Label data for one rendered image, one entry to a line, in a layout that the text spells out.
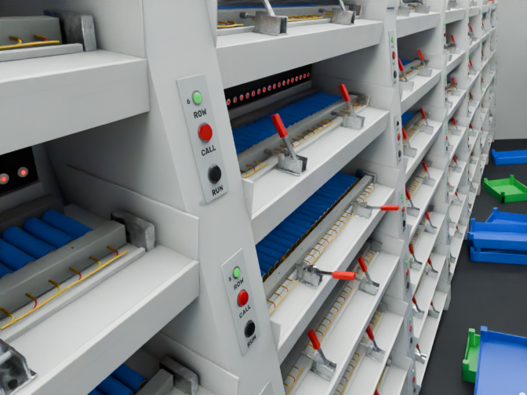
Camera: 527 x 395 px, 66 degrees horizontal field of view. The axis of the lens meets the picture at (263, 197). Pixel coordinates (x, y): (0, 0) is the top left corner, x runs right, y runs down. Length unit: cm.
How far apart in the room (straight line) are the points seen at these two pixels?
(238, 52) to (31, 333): 33
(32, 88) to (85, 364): 20
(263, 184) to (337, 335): 42
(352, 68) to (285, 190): 53
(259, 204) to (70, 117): 26
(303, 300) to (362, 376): 45
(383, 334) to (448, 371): 66
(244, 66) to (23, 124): 26
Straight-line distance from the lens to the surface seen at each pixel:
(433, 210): 184
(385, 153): 104
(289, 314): 63
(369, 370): 109
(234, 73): 48
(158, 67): 38
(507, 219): 293
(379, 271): 107
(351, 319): 92
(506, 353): 176
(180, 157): 39
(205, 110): 41
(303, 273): 68
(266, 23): 58
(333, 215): 84
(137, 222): 43
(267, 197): 53
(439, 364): 183
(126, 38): 38
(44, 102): 32
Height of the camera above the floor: 124
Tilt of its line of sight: 20 degrees down
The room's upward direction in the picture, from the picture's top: 11 degrees counter-clockwise
